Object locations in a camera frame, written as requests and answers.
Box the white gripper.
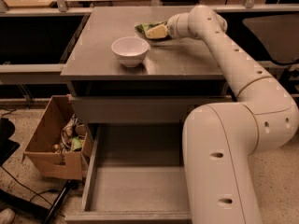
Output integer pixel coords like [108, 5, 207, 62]
[145, 13, 190, 39]

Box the green jalapeno chip bag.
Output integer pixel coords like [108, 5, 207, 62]
[135, 21, 167, 37]

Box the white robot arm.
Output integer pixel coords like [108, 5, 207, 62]
[167, 6, 298, 224]

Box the grey drawer cabinet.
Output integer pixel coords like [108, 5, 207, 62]
[62, 7, 228, 224]

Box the closed grey upper drawer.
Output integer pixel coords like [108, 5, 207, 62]
[70, 96, 232, 124]

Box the open grey middle drawer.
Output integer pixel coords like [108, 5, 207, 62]
[65, 123, 192, 224]

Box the white ceramic bowl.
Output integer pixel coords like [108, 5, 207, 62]
[111, 36, 150, 67]

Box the cardboard box with trash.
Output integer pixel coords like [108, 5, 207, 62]
[24, 95, 93, 180]

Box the black stand leg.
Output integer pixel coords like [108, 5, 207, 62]
[42, 179, 78, 224]

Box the black chair base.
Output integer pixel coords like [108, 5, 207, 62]
[0, 118, 20, 166]

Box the white shoe tip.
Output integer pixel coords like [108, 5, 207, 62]
[0, 208, 15, 224]

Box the black floor cable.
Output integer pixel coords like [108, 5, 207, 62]
[0, 107, 66, 217]

